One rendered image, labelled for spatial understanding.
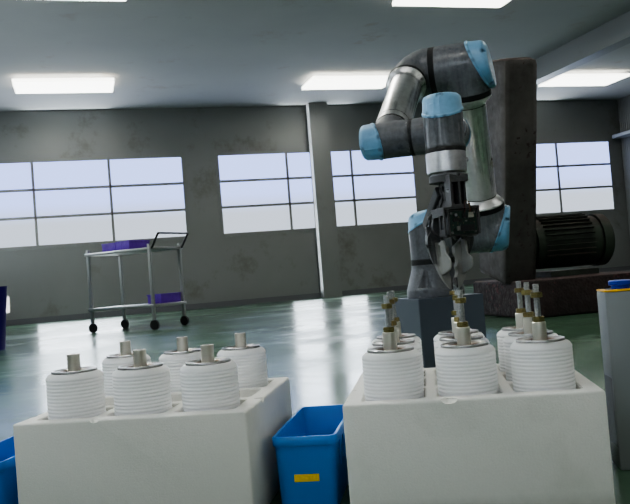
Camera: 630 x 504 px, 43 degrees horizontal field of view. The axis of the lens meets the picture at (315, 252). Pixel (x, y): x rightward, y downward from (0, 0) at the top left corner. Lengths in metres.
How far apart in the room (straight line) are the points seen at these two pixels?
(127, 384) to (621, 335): 0.85
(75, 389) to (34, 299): 10.86
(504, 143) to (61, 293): 8.36
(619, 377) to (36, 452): 0.99
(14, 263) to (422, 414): 11.21
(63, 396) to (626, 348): 0.96
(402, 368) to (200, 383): 0.32
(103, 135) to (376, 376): 11.31
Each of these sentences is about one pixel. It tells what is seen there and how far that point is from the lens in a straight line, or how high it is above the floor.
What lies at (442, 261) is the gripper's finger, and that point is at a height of 0.39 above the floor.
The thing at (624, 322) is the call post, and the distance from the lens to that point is 1.51.
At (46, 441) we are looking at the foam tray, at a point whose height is 0.15.
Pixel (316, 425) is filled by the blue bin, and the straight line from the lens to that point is 1.64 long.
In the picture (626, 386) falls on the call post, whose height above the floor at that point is 0.15.
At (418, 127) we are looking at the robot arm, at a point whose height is 0.66.
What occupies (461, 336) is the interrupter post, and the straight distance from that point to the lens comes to 1.30.
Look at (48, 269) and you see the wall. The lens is 12.24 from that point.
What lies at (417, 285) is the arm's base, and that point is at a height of 0.33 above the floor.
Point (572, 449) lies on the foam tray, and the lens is 1.28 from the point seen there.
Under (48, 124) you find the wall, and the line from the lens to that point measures 12.48.
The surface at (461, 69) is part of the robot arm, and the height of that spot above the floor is 0.83.
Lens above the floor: 0.38
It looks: 2 degrees up
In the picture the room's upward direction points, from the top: 5 degrees counter-clockwise
